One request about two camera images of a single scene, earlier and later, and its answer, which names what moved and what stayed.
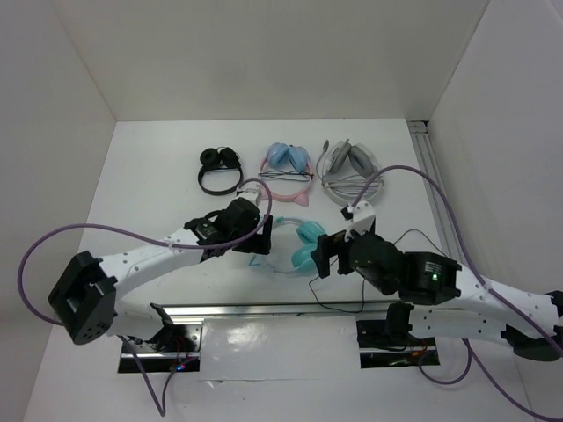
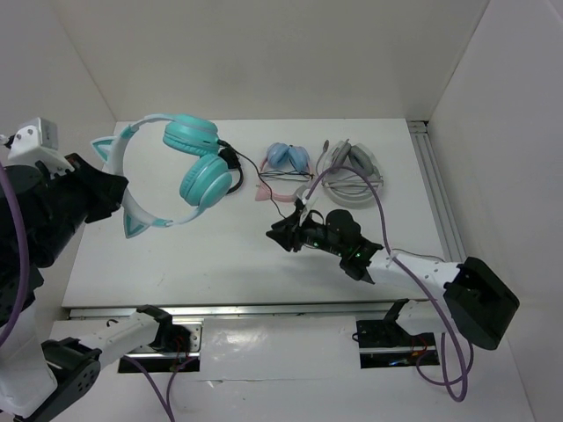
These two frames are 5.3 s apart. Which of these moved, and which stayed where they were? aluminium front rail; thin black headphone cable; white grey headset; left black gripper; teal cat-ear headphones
Moved: thin black headphone cable; teal cat-ear headphones; left black gripper
Stayed: aluminium front rail; white grey headset
